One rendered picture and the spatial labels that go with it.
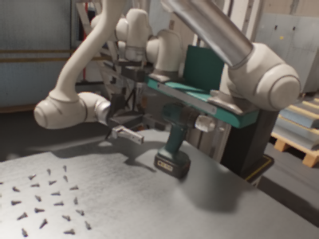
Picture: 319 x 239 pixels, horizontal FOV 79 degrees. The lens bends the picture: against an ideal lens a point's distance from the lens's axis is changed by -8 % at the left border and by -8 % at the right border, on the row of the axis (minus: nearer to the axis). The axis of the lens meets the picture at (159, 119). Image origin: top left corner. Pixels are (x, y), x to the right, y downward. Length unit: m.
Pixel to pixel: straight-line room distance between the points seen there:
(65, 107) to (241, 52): 0.58
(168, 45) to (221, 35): 0.56
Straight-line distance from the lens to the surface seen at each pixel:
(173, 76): 1.19
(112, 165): 0.72
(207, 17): 0.62
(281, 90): 0.66
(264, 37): 7.40
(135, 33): 0.92
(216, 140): 1.22
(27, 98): 2.59
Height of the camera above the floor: 1.09
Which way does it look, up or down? 24 degrees down
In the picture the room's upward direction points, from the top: 9 degrees clockwise
